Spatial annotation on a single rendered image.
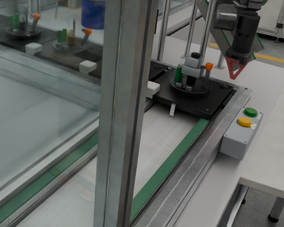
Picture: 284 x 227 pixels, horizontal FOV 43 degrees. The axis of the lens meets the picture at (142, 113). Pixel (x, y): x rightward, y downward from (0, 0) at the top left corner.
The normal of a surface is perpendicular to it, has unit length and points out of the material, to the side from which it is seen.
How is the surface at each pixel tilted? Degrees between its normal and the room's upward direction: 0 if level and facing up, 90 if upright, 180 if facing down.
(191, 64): 90
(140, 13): 90
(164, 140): 0
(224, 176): 0
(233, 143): 90
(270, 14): 90
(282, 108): 0
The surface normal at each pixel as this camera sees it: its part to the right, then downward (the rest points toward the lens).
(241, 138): 0.11, -0.85
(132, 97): 0.88, 0.33
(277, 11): -0.36, 0.44
